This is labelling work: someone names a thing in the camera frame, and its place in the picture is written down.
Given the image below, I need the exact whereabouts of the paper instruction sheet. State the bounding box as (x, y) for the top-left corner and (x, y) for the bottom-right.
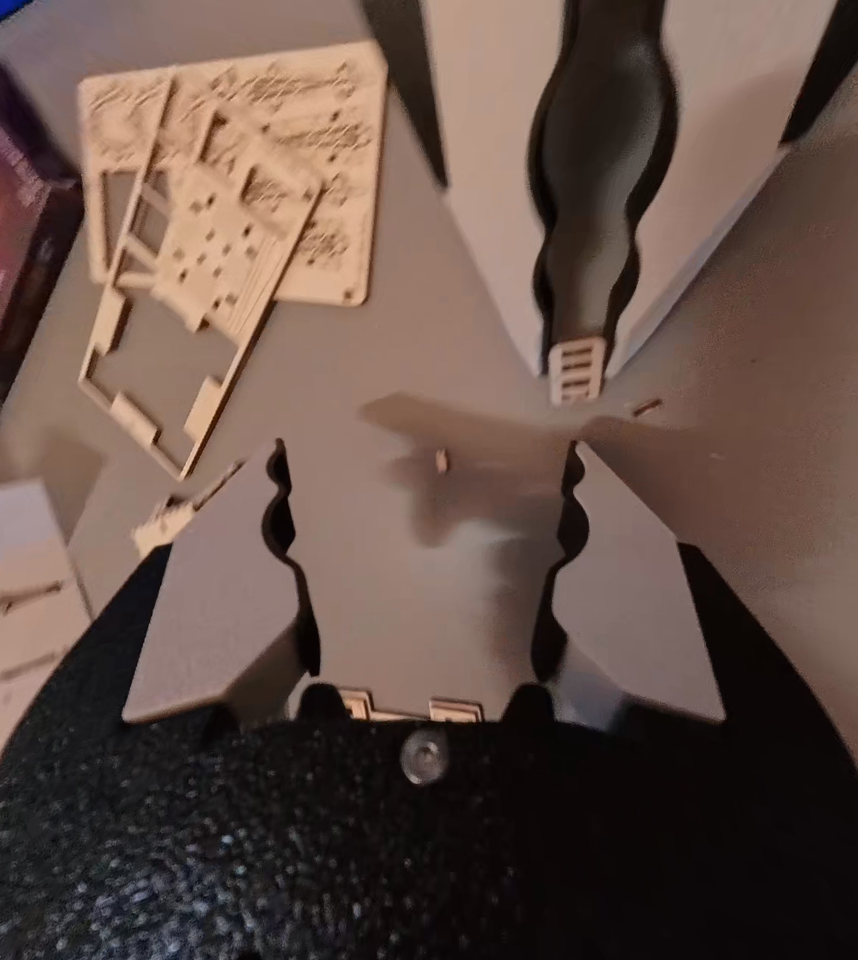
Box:
(0, 480), (94, 834)

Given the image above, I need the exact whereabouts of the wooden square frame piece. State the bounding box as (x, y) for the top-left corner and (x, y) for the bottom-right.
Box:
(339, 686), (484, 725)

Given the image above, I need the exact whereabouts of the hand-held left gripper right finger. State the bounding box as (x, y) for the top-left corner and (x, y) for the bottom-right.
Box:
(530, 438), (727, 729)

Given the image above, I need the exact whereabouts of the dark purple puzzle box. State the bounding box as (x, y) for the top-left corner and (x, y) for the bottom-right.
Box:
(0, 52), (86, 451)

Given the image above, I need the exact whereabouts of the wooden puzzle sheet with panel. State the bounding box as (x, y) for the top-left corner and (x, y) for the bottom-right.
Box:
(78, 96), (326, 481)

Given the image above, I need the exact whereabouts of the grey desk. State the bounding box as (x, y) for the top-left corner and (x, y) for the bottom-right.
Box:
(0, 0), (858, 856)

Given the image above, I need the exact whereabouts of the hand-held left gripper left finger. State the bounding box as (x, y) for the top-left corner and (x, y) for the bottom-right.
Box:
(121, 437), (322, 727)

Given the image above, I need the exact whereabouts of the engraved wooden puzzle sheet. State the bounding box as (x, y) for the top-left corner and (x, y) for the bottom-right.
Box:
(78, 36), (390, 310)

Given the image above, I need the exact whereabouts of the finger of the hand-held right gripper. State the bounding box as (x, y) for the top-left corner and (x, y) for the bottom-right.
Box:
(417, 0), (574, 378)
(601, 0), (842, 369)

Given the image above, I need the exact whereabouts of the small wooden ladder piece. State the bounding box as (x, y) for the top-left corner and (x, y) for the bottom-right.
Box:
(547, 337), (608, 406)

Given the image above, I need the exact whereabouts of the wooden tower base model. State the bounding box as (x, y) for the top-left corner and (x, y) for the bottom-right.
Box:
(132, 459), (246, 558)

